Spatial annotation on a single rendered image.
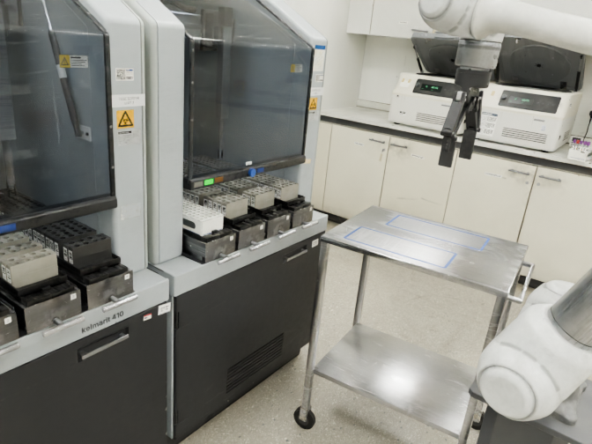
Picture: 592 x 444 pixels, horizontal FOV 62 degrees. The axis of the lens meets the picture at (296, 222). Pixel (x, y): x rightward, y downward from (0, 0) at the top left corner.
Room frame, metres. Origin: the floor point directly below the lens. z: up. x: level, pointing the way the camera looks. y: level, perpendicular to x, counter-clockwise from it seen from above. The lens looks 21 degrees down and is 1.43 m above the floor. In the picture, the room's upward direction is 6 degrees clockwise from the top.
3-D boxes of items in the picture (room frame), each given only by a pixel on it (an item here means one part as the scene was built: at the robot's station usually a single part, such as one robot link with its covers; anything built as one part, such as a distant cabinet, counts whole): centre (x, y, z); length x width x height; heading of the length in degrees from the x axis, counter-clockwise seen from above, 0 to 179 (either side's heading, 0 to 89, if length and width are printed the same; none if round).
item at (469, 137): (1.22, -0.40, 1.22); 0.03 x 0.01 x 0.07; 55
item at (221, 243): (1.64, 0.50, 0.78); 0.73 x 0.14 x 0.09; 55
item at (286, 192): (1.88, 0.04, 0.85); 0.12 x 0.02 x 0.06; 144
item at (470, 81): (1.16, -0.36, 1.36); 0.08 x 0.07 x 0.09; 145
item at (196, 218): (1.56, 0.39, 0.83); 0.30 x 0.10 x 0.06; 55
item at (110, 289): (1.31, 0.73, 0.78); 0.73 x 0.14 x 0.09; 55
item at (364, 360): (1.58, -0.46, 0.41); 0.67 x 0.46 x 0.82; 61
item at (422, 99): (3.77, -1.00, 1.22); 0.62 x 0.56 x 0.64; 143
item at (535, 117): (3.44, -1.48, 1.24); 0.62 x 0.56 x 0.69; 146
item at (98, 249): (1.18, 0.53, 0.85); 0.12 x 0.02 x 0.06; 145
